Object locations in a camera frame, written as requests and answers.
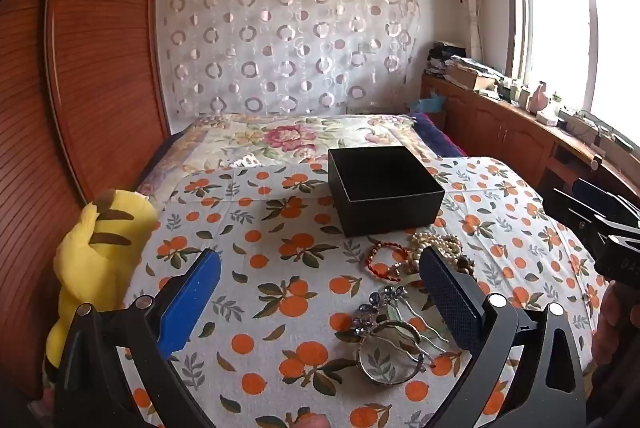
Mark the silver bangle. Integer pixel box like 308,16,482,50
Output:
357,319,427,385

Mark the circle patterned sheer curtain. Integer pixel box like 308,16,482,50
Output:
157,0,422,119

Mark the pink figurine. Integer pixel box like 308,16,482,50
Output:
529,81,549,112

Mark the person's right hand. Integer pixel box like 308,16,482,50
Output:
592,280,640,365

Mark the window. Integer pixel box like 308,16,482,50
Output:
502,0,640,129

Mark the yellow plush toy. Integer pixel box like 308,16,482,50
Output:
44,189,157,376

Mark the silver flower hair pin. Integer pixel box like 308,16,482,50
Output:
352,285,451,361

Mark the brown bead bracelet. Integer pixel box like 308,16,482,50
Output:
451,255,477,278

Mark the orange print bedsheet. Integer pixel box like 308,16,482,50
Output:
107,154,601,428

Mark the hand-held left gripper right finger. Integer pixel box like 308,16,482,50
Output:
419,246,587,428

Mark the black square box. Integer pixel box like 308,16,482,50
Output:
327,145,446,238

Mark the red string bracelet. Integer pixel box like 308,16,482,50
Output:
368,240,410,284

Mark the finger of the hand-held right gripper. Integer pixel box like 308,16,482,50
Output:
542,189,626,259
572,178,640,227

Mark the teal cloth item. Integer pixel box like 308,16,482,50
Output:
417,92,447,114

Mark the stack of papers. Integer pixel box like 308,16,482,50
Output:
425,42,507,98

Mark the white pearl necklace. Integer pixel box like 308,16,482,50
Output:
404,232,463,275

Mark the wooden cabinet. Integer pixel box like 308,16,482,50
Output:
420,73,640,214

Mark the floral quilt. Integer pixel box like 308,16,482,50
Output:
136,113,427,200

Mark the dark blue blanket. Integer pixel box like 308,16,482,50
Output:
404,110,469,158

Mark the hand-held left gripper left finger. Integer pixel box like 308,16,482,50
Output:
52,249,222,428

